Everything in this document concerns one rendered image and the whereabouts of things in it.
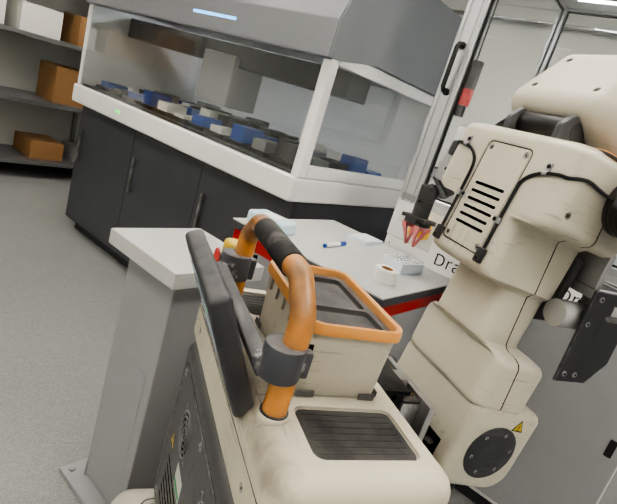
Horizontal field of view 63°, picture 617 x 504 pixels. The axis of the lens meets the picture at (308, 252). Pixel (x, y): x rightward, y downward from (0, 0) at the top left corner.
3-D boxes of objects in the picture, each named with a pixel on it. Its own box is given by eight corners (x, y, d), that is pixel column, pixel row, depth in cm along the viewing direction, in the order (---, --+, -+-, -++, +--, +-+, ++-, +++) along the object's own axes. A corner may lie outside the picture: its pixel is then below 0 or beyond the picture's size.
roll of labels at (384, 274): (378, 283, 146) (382, 271, 145) (368, 274, 152) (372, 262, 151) (398, 286, 149) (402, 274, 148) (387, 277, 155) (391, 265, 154)
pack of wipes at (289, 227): (295, 235, 170) (298, 223, 169) (278, 236, 163) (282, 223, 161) (262, 219, 178) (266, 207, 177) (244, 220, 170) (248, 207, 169)
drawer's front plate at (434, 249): (511, 307, 142) (527, 272, 139) (423, 266, 158) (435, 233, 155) (513, 307, 143) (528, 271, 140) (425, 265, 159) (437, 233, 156)
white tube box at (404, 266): (399, 275, 162) (403, 264, 161) (380, 264, 167) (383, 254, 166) (420, 274, 170) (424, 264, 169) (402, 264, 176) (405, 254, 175)
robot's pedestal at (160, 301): (110, 546, 128) (174, 276, 108) (58, 471, 145) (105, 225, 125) (203, 498, 152) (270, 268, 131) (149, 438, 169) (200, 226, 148)
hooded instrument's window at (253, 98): (293, 175, 199) (326, 58, 187) (79, 84, 299) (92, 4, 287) (421, 192, 289) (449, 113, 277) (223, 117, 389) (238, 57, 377)
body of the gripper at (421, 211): (412, 218, 171) (419, 197, 169) (435, 228, 164) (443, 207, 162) (400, 216, 167) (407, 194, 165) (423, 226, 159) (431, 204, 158)
